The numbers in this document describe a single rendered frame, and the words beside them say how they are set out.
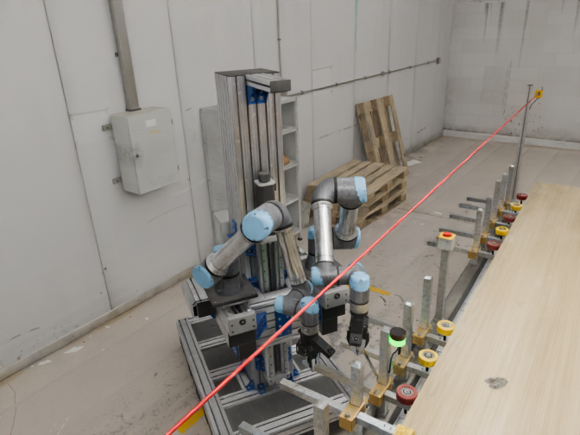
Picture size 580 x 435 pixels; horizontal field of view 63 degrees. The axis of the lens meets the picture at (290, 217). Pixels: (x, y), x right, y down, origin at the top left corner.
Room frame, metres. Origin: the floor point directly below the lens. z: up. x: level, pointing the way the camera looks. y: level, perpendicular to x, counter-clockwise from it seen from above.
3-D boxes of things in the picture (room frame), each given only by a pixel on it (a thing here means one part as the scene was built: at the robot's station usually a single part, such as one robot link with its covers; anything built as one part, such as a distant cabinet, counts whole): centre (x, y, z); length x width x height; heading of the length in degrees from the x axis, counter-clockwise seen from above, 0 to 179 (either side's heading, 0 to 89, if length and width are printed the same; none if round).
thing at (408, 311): (1.71, -0.50, 0.87); 0.04 x 0.04 x 0.48; 55
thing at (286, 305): (1.72, 0.02, 1.12); 0.11 x 0.11 x 0.08; 62
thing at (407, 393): (1.41, -0.42, 0.85); 0.08 x 0.08 x 0.11
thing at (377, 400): (1.49, -0.34, 0.85); 0.14 x 0.06 x 0.05; 145
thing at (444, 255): (2.13, -0.79, 0.93); 0.05 x 0.05 x 0.45; 55
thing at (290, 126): (4.50, 0.32, 0.78); 0.90 x 0.45 x 1.55; 142
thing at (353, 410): (1.28, -0.20, 0.95); 0.14 x 0.06 x 0.05; 145
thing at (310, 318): (1.66, -0.06, 1.12); 0.09 x 0.08 x 0.11; 62
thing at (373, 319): (1.93, -0.55, 0.80); 0.44 x 0.03 x 0.04; 55
